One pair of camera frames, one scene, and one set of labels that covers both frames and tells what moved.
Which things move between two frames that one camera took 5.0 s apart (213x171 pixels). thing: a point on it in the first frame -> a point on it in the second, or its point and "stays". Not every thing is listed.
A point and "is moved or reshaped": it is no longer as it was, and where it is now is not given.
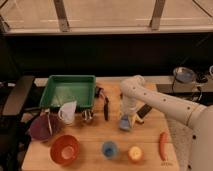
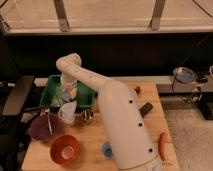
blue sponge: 124,122 is moved or reshaped
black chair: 15,127 stays
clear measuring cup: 67,112 stays
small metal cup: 87,114 stays
